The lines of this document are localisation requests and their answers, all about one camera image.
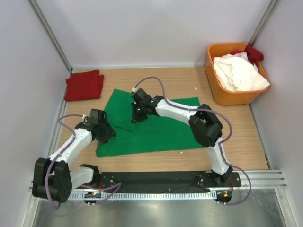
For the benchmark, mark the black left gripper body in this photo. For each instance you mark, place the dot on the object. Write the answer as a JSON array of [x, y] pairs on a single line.
[[106, 132]]

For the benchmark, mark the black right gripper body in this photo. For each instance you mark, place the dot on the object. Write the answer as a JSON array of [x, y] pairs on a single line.
[[138, 114]]

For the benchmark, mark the green t-shirt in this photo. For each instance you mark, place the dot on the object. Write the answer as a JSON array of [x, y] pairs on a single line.
[[151, 135]]

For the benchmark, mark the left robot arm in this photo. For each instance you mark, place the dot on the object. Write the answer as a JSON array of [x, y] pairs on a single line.
[[53, 178]]

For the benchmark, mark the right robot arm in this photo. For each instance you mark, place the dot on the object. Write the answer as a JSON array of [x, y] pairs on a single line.
[[204, 124]]

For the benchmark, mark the folded red t-shirt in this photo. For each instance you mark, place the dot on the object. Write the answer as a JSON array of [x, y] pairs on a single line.
[[84, 86]]

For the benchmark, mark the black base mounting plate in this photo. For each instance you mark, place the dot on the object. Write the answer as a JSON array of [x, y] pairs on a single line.
[[165, 182]]

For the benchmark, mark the orange plastic bin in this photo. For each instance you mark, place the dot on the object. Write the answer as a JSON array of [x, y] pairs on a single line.
[[220, 95]]

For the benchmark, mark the white crumpled t-shirt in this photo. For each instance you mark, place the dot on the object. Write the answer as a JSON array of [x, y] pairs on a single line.
[[236, 73]]

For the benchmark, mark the dark red t-shirt in bin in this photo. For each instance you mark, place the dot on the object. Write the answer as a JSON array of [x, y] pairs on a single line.
[[254, 56]]

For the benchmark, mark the white slotted cable duct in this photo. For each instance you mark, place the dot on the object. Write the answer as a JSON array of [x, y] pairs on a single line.
[[94, 196]]

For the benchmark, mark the left aluminium corner post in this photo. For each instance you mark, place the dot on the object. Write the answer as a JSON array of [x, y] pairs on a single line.
[[45, 25]]

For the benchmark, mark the aluminium corner post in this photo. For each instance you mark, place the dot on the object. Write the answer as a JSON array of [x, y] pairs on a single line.
[[273, 4], [45, 25]]

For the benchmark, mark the aluminium frame rail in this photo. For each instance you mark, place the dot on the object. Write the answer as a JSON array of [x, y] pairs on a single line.
[[256, 179]]

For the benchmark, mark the right aluminium corner post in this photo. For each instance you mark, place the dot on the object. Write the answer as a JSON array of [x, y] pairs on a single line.
[[273, 4]]

